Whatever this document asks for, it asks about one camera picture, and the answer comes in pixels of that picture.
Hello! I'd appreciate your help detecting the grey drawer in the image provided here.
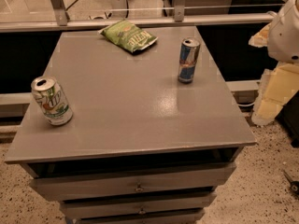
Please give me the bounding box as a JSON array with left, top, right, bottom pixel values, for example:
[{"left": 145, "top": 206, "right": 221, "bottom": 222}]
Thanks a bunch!
[
  {"left": 30, "top": 162, "right": 236, "bottom": 201},
  {"left": 76, "top": 208, "right": 205, "bottom": 224},
  {"left": 61, "top": 191, "right": 216, "bottom": 219}
]

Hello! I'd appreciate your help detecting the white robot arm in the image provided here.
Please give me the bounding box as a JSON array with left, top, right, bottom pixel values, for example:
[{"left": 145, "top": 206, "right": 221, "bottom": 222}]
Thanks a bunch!
[{"left": 249, "top": 0, "right": 299, "bottom": 126}]

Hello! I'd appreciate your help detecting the bottom grey drawer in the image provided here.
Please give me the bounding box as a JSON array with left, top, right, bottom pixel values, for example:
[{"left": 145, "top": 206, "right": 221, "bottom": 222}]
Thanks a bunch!
[{"left": 76, "top": 208, "right": 205, "bottom": 224}]

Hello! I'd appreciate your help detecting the blue silver energy drink can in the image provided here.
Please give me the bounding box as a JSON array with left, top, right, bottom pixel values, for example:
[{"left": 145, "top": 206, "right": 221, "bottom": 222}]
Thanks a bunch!
[{"left": 178, "top": 37, "right": 201, "bottom": 83}]

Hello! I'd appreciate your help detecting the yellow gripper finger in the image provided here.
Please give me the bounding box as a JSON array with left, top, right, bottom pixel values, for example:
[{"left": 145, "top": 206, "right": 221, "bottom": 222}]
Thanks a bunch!
[
  {"left": 249, "top": 23, "right": 270, "bottom": 48},
  {"left": 251, "top": 62, "right": 299, "bottom": 126}
]

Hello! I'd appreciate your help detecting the green chip bag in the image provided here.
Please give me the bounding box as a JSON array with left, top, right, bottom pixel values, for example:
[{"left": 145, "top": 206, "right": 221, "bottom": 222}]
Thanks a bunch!
[{"left": 98, "top": 20, "right": 158, "bottom": 53}]

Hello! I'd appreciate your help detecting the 7up soda can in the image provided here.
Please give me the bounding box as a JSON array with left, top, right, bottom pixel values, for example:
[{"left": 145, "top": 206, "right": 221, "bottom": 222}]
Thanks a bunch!
[{"left": 31, "top": 76, "right": 73, "bottom": 126}]

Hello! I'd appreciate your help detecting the top grey drawer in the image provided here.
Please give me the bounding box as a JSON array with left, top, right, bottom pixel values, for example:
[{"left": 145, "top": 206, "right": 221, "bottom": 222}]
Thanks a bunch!
[{"left": 30, "top": 162, "right": 236, "bottom": 201}]

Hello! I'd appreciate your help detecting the metal railing frame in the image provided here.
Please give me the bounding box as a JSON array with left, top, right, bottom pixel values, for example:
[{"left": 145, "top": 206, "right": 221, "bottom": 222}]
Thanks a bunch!
[{"left": 0, "top": 0, "right": 287, "bottom": 33}]

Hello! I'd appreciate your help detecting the black caster wheel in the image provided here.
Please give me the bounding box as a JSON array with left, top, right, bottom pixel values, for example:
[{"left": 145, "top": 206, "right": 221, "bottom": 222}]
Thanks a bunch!
[{"left": 283, "top": 171, "right": 299, "bottom": 195}]

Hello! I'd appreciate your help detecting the middle grey drawer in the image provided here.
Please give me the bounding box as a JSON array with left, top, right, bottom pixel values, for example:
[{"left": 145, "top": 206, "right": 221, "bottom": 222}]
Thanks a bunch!
[{"left": 61, "top": 191, "right": 216, "bottom": 219}]

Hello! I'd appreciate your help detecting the grey drawer cabinet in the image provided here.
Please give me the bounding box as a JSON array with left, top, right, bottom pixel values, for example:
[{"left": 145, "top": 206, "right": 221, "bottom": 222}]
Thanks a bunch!
[{"left": 4, "top": 25, "right": 258, "bottom": 224}]

